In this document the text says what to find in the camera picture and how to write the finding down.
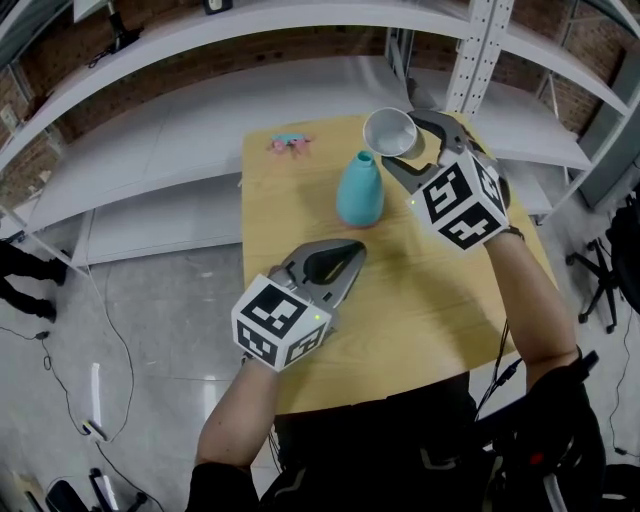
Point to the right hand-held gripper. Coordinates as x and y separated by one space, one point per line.
460 200

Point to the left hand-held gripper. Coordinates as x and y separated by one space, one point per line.
277 320

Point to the clear plastic cup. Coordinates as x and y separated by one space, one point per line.
390 132

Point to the light blue vase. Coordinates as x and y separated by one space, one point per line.
360 195

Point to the person's right forearm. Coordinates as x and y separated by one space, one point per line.
530 305

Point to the person's left forearm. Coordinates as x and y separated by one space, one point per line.
235 415

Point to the pink and blue small object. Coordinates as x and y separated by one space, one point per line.
290 141

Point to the dark bottle with pale label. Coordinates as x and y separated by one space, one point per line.
217 6

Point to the white metal shelving rack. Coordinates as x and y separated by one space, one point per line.
200 135
530 130

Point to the grey metal cabinet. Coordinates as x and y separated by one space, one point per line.
612 150

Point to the person's black clothing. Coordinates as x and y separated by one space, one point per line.
380 450

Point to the black body-worn harness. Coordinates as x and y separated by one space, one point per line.
550 395

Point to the white power strip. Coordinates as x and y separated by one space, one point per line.
95 431

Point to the white shade table lamp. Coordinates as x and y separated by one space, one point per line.
120 35

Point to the small white object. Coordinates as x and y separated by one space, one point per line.
6 117

